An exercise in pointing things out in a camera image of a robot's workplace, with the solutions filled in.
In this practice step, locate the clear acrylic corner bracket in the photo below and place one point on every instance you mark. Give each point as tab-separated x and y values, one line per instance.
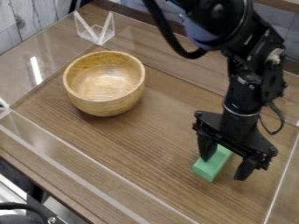
95	33

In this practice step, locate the wooden bowl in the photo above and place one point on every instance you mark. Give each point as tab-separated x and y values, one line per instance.
104	82

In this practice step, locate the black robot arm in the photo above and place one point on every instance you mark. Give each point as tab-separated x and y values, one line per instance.
227	26

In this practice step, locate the black stand with cable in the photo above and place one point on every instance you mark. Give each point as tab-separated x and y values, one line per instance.
25	211

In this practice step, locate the green rectangular block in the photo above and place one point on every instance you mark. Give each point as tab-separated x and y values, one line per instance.
210	169

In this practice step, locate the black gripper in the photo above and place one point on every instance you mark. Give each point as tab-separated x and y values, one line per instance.
234	130

